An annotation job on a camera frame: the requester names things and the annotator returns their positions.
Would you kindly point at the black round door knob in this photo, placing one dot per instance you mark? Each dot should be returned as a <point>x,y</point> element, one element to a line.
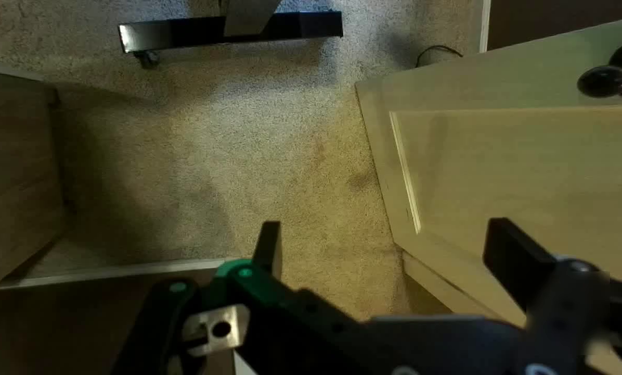
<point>612,76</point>

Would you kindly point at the black stand base with caster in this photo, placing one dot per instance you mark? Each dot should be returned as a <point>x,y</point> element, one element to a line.
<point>214,33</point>

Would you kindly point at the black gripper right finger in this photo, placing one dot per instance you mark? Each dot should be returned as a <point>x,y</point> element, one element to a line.
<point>517,261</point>

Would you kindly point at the aluminium table rail frame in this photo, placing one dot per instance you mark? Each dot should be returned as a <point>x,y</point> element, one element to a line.
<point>109,272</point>

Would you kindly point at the wooden table side panel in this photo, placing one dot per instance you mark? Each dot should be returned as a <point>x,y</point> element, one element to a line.
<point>15,180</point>

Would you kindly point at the white panel door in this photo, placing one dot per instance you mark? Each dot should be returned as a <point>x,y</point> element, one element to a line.
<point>519,180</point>

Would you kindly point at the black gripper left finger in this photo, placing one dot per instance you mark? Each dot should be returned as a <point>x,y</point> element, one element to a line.
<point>268,243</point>

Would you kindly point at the white door frame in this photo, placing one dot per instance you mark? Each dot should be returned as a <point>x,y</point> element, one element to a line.
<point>485,24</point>

